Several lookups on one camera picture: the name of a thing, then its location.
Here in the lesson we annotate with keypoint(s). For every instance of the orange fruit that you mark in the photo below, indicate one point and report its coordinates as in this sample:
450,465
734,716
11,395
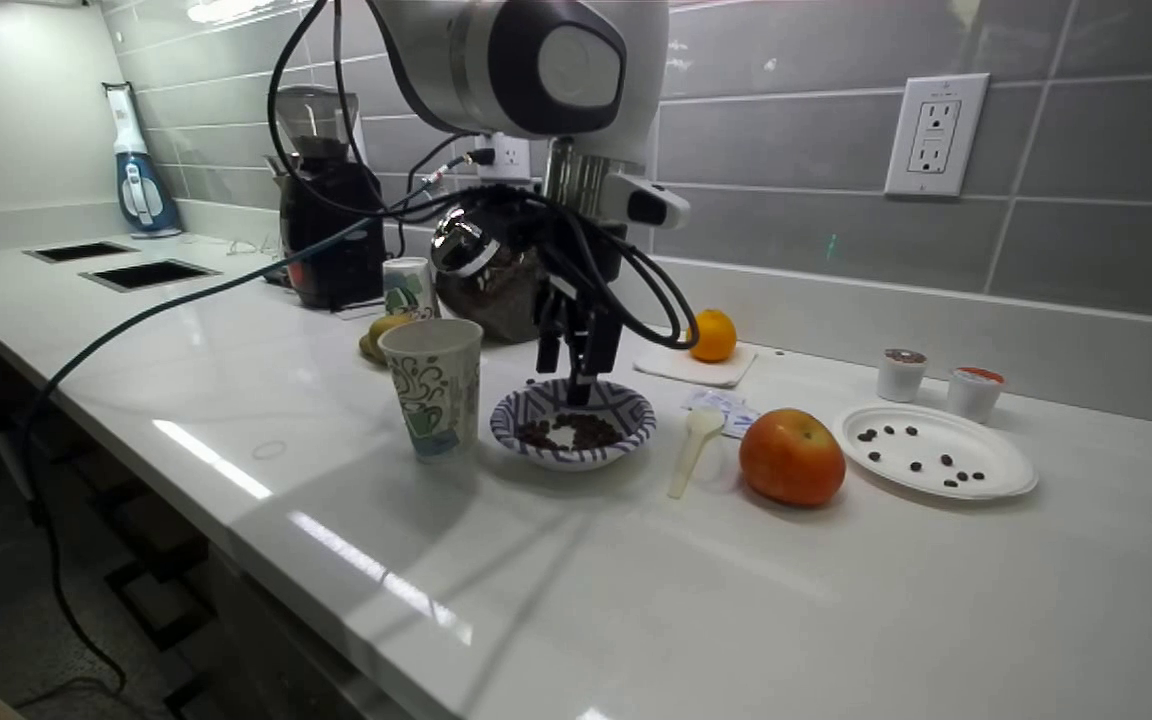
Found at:
713,338

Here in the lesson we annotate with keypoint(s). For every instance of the red yellow apple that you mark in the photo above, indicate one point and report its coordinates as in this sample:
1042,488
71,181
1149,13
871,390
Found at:
794,461

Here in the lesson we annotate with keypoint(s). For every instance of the white wall outlet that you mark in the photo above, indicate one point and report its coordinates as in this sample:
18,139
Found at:
938,132

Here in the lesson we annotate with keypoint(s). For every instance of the coffee bean pile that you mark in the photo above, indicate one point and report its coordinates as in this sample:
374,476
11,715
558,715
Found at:
595,433

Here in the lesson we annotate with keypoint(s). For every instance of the cream plastic spoon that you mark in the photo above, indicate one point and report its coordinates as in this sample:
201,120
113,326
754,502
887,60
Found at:
696,433

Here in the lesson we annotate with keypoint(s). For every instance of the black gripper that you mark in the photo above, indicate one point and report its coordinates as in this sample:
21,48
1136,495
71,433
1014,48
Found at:
580,285

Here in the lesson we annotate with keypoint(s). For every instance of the blue spray bottle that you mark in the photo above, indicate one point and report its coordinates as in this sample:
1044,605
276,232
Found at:
141,193

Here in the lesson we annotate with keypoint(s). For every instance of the glass coffee bean jar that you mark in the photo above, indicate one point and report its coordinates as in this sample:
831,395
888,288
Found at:
498,307

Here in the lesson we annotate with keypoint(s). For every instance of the blue patterned paper bowl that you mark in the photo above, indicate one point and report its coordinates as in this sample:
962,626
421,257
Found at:
522,437

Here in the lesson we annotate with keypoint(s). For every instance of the upturned patterned paper cup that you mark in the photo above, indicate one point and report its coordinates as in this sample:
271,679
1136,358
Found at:
407,285

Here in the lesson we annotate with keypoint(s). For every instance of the white paper plate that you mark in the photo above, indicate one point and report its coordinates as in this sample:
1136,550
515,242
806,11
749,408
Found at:
991,473

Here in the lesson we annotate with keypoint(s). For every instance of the blue white sugar packet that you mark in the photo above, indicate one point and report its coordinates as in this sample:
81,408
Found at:
736,406

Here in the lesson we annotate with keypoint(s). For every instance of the black coffee grinder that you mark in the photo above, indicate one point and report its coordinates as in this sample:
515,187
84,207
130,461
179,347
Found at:
331,245

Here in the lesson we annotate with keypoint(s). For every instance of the green yellow pear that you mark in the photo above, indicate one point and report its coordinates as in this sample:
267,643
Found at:
374,347

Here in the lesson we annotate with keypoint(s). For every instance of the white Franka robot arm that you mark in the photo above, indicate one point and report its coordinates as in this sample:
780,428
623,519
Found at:
471,52

